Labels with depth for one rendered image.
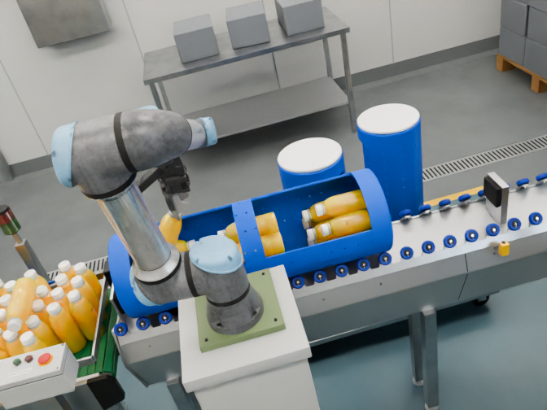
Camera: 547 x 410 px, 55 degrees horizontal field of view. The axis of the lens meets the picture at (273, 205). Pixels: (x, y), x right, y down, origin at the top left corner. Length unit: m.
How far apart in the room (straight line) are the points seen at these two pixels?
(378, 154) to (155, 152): 1.56
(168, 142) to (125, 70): 4.04
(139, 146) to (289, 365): 0.69
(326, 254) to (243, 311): 0.42
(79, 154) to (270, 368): 0.71
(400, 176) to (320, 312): 0.90
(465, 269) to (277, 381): 0.81
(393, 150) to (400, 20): 3.07
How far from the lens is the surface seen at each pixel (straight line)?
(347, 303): 1.82
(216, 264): 1.22
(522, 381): 2.69
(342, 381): 2.66
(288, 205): 1.84
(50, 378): 1.64
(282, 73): 5.13
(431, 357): 2.25
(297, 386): 1.44
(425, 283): 1.87
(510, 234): 1.93
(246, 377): 1.37
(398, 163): 2.42
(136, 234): 1.14
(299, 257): 1.63
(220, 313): 1.33
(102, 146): 0.98
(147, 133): 0.97
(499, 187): 1.90
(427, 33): 5.50
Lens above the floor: 2.16
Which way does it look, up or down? 34 degrees down
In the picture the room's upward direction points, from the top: 14 degrees counter-clockwise
